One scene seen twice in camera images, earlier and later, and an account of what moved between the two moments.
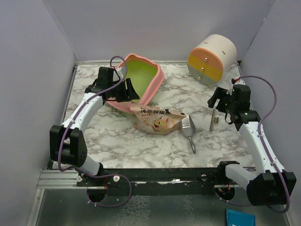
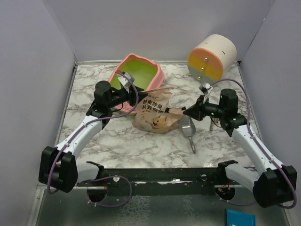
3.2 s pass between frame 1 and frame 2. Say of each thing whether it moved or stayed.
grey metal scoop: stayed
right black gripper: moved
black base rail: stayed
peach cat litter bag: moved
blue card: stayed
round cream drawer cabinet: stayed
